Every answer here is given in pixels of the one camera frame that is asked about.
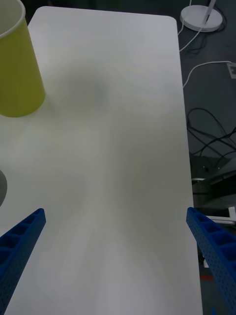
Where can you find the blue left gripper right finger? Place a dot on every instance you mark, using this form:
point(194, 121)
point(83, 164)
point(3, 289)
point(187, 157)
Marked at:
point(216, 256)

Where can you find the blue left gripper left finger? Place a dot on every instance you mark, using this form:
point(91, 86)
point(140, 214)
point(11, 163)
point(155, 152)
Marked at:
point(22, 251)

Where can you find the yellow-green plastic bin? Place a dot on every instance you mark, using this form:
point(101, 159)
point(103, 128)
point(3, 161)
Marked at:
point(17, 73)

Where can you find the grey floor marker tag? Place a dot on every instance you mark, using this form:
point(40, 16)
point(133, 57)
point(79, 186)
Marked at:
point(232, 71)

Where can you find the white stand base with pole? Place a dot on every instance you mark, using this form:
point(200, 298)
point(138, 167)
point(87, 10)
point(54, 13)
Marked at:
point(194, 17)

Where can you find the grey metal base frame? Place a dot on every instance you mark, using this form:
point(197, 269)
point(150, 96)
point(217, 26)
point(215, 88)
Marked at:
point(204, 187)

